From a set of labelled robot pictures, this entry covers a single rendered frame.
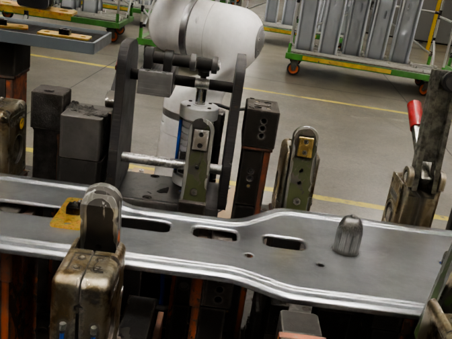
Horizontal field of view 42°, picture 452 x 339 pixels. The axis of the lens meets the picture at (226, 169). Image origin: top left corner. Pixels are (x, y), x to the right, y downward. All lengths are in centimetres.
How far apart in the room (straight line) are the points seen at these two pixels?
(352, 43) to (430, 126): 698
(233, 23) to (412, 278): 62
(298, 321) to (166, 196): 37
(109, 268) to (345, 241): 31
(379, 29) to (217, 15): 675
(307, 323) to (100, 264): 22
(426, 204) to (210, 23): 53
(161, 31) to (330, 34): 645
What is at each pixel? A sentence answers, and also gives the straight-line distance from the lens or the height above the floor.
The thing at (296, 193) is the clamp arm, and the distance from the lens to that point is 87.
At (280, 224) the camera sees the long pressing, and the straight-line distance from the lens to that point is 80.
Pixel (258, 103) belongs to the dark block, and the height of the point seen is 112.
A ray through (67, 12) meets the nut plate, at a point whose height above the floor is 124.
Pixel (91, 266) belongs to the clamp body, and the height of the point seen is 104.
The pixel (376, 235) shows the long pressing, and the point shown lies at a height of 100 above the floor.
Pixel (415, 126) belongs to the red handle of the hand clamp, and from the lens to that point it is 95.
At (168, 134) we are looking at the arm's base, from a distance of 123.
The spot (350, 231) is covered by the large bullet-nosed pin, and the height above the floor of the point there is 103.
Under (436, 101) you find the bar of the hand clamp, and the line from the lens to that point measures 89.
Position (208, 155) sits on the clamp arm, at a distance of 84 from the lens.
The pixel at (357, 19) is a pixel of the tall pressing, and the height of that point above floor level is 74.
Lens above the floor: 133
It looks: 20 degrees down
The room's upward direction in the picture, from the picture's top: 8 degrees clockwise
